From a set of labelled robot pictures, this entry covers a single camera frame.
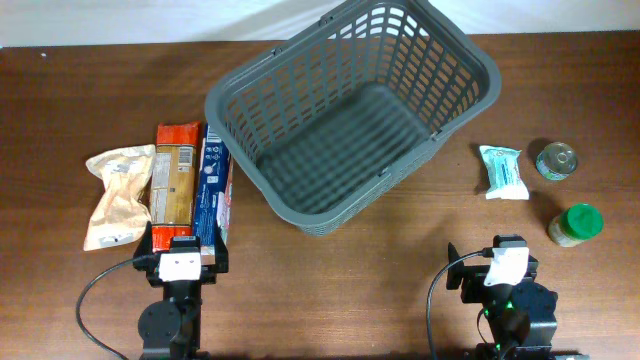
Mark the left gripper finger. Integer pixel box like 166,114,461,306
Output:
133,222,153,259
214,226,229,273

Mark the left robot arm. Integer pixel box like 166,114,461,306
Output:
133,224,229,360

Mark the beige snack bag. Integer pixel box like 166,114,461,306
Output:
83,144,156,252

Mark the right black cable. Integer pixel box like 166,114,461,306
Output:
425,249,496,360

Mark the blue cardboard box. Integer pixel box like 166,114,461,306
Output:
193,125,234,256

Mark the silver tin can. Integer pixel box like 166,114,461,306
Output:
536,142,578,181

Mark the orange pasta packet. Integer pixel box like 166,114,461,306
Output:
150,122,200,253

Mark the teal white wipes pack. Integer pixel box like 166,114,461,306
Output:
479,145,530,200

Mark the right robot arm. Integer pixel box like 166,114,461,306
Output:
446,235,558,360

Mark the grey plastic basket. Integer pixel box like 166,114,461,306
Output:
205,0,502,236

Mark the green lid jar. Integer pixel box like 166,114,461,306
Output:
547,203,604,247

